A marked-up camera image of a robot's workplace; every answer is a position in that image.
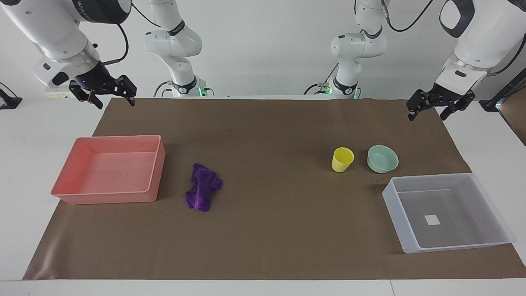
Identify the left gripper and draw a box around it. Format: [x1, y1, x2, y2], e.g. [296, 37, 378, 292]
[406, 83, 476, 122]

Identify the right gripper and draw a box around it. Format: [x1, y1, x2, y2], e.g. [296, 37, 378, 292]
[68, 60, 138, 110]

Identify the pink plastic box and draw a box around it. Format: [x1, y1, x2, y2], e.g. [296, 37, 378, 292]
[50, 134, 166, 205]

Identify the translucent white plastic box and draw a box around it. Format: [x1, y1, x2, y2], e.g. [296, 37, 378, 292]
[382, 173, 517, 254]

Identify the black stand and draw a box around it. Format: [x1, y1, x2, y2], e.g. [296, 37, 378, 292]
[478, 68, 526, 112]
[0, 82, 23, 110]

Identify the pale green bowl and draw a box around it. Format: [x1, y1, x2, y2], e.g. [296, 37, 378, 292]
[367, 145, 399, 174]

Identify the yellow plastic cup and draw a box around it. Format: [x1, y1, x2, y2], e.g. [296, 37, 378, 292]
[331, 147, 355, 173]

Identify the purple cloth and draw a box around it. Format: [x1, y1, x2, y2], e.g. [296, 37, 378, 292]
[185, 163, 224, 213]

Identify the black cable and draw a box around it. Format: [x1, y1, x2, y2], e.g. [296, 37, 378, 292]
[381, 0, 435, 33]
[488, 32, 526, 76]
[102, 23, 130, 65]
[153, 81, 174, 98]
[304, 62, 340, 95]

